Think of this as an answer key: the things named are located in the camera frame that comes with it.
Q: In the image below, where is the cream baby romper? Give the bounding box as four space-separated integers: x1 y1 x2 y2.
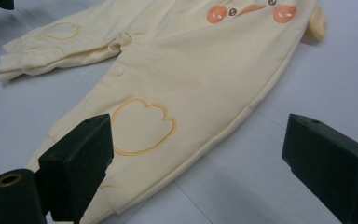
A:
0 0 328 224

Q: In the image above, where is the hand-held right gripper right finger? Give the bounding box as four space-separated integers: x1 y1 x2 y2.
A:
282 113 358 224

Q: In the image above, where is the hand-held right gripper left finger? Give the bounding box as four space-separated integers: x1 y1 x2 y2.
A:
37 113 115 224

